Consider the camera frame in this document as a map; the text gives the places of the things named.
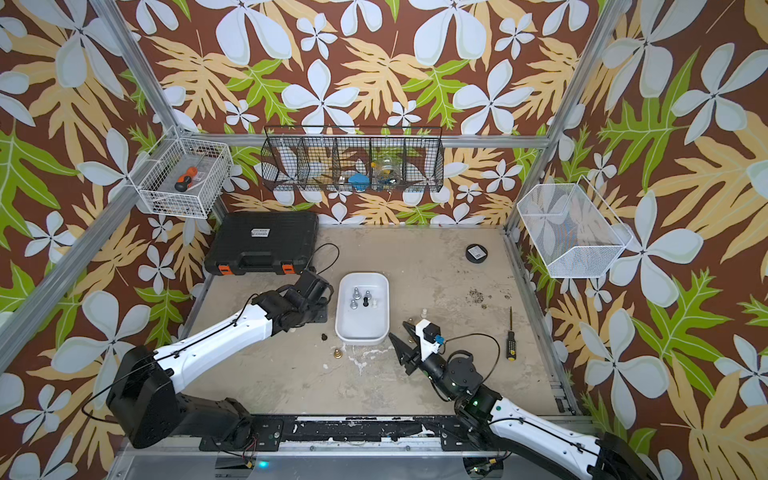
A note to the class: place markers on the clear plastic container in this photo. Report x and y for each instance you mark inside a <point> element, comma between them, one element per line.
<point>386,171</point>

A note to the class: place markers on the red black screwdriver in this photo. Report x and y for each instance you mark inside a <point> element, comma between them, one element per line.
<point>185,181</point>

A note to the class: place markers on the black round tape disc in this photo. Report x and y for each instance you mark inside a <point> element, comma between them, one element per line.
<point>476,253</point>

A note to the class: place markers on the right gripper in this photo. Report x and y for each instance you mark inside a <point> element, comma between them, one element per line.
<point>412,357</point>

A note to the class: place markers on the yellow black screwdriver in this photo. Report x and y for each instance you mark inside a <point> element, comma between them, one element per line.
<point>511,348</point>

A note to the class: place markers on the white wire basket right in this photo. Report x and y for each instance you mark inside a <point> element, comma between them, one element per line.
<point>573,229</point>

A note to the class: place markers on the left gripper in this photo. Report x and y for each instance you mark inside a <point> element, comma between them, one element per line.
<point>324,309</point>

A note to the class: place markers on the white wire basket left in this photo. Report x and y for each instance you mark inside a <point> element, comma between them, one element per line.
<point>168,159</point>

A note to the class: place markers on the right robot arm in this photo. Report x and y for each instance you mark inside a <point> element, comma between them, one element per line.
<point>494,422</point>

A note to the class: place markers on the blue object in basket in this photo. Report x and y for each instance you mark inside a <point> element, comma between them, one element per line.
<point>359,182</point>

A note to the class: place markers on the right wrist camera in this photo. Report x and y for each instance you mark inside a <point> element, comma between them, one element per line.
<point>430,338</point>

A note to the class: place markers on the white plastic storage box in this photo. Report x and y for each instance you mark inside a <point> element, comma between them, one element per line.
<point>365,326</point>

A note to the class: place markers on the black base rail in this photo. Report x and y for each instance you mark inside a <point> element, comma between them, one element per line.
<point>273,433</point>

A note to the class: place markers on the black tool case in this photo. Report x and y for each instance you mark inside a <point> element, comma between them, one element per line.
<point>263,242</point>

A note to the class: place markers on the black wire basket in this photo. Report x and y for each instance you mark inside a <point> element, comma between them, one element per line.
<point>324,161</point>

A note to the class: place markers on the white wire basket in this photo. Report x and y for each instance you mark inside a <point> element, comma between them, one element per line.
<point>168,159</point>
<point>573,229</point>

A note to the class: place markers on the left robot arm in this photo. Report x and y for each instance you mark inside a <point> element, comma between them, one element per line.
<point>147,396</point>

